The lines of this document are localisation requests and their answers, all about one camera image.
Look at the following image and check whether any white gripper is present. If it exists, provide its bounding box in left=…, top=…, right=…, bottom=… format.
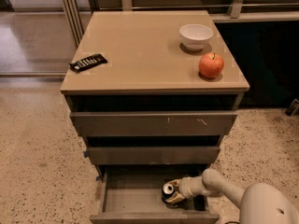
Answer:
left=166, top=177, right=200, bottom=204

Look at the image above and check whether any blue pepsi can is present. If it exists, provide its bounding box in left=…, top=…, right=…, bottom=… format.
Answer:
left=161, top=183, right=177, bottom=204

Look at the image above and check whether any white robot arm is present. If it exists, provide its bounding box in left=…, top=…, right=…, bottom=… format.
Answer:
left=162, top=168, right=299, bottom=224

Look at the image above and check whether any grey open bottom drawer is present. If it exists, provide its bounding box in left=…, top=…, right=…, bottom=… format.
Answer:
left=90, top=165, right=219, bottom=224

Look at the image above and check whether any grey middle drawer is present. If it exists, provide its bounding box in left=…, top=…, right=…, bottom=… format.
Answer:
left=87, top=147, right=221, bottom=165

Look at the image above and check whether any grey top drawer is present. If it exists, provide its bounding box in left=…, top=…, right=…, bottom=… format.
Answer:
left=70, top=111, right=237, bottom=137

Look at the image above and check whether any grey drawer cabinet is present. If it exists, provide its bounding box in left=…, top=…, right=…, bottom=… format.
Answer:
left=59, top=10, right=250, bottom=224

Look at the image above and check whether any red apple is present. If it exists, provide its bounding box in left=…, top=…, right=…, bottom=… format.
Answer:
left=199, top=52, right=224, bottom=78

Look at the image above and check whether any black object on floor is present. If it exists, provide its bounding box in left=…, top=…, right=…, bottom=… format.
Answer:
left=285, top=99, right=299, bottom=116

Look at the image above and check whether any white ceramic bowl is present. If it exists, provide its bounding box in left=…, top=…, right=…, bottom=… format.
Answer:
left=179, top=24, right=214, bottom=51

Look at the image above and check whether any black snack bar wrapper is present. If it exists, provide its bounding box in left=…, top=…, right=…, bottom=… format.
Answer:
left=69, top=54, right=107, bottom=73

